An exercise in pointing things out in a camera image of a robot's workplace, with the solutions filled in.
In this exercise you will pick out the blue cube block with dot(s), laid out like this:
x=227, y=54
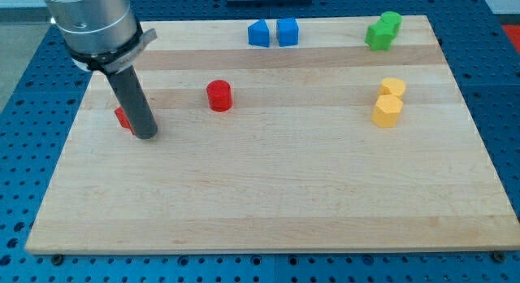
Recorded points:
x=287, y=32

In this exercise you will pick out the green star block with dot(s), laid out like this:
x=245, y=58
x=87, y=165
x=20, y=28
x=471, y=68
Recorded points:
x=379, y=36

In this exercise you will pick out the red cylinder block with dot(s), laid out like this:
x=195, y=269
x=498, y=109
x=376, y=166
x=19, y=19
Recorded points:
x=219, y=95

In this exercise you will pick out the yellow hexagon block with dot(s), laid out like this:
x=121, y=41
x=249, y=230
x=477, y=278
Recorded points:
x=387, y=111

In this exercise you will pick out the green cylinder block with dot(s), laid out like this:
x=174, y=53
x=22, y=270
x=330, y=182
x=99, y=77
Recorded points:
x=393, y=20

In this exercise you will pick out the red star block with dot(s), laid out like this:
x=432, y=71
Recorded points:
x=123, y=120

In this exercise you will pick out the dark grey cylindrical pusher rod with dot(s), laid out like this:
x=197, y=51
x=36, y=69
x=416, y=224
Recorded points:
x=131, y=98

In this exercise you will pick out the blue triangular block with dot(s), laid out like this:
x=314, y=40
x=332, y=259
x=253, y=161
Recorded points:
x=259, y=34

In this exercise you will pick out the light wooden board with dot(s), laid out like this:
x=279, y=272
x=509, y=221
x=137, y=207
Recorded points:
x=295, y=166

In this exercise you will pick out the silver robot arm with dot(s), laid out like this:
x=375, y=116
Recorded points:
x=106, y=36

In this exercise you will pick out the yellow heart block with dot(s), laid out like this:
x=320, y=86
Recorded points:
x=392, y=86

